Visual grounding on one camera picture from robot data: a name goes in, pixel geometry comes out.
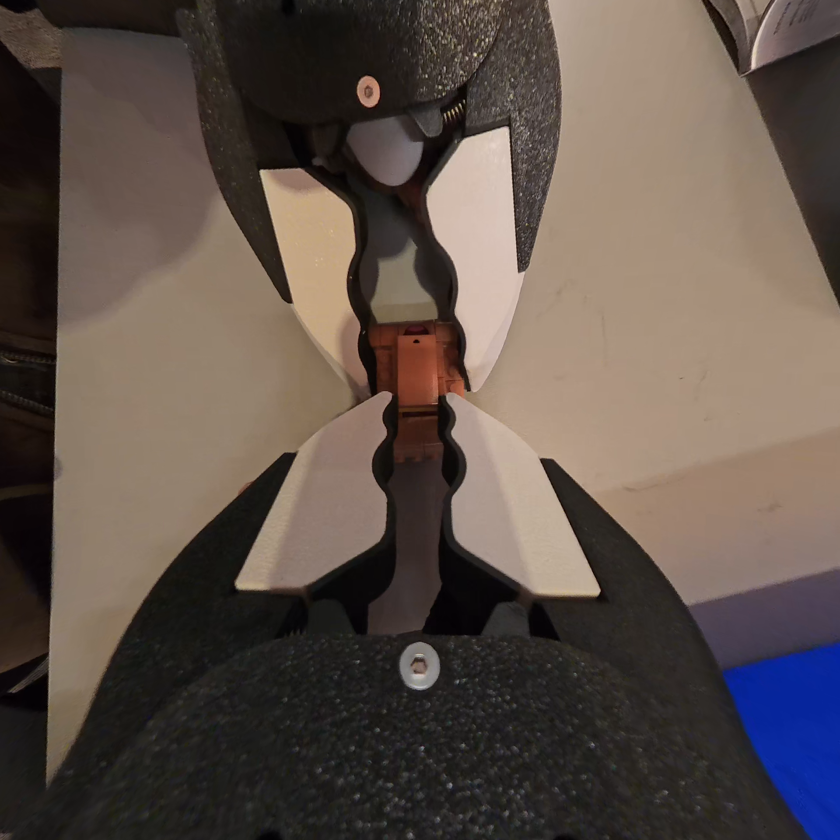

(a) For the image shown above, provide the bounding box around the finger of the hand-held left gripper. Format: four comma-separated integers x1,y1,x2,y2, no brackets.
418,125,532,392
259,164,395,395

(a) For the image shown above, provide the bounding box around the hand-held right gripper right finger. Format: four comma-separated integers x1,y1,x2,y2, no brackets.
439,393,603,602

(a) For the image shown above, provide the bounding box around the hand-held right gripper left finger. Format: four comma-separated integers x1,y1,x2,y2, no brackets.
237,392,399,595

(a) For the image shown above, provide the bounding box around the brown lego assembly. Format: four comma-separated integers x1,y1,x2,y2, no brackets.
361,319,471,468

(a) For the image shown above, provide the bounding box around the large blue plastic bin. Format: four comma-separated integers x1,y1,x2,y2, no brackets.
722,650,840,840

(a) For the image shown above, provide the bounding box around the lego instruction booklet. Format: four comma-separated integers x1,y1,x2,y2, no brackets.
709,0,840,74

